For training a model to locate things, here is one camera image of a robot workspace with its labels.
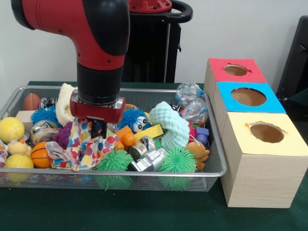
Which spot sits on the black monitor panel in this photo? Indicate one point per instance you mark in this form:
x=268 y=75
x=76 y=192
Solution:
x=296 y=62

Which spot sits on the colourful polka dot cloth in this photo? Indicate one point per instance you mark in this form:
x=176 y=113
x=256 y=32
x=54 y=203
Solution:
x=84 y=151

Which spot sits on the mint green foam cloth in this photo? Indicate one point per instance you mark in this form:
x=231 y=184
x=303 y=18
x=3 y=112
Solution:
x=173 y=127

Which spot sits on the green spiky ball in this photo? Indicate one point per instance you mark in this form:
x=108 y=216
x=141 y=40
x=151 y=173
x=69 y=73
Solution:
x=179 y=161
x=115 y=161

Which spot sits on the wooden box with three holes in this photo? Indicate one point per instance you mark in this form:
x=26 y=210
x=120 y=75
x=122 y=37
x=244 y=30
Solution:
x=260 y=178

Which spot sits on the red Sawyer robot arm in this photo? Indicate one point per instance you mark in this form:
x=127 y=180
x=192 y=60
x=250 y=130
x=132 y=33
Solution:
x=57 y=19

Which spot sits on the cream knitted cloth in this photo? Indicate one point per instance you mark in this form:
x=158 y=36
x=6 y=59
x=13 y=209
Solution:
x=65 y=103

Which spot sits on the purple furry monster toy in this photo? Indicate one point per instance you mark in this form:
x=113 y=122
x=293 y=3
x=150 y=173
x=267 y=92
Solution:
x=61 y=137

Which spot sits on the yellow ball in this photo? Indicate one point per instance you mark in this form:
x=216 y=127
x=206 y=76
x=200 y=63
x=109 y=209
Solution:
x=18 y=161

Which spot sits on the blue spiky ball with eyes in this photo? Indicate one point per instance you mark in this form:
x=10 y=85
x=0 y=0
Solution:
x=132 y=118

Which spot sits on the orange toy basketball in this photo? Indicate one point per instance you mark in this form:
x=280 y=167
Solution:
x=39 y=156

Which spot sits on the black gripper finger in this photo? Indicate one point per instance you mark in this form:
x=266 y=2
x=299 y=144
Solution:
x=95 y=128
x=103 y=129

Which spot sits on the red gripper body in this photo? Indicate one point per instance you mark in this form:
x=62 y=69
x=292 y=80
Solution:
x=96 y=113

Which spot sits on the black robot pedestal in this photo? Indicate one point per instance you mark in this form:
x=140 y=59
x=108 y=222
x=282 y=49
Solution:
x=154 y=48

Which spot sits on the dark green table cloth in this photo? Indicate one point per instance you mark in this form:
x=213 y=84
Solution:
x=144 y=211

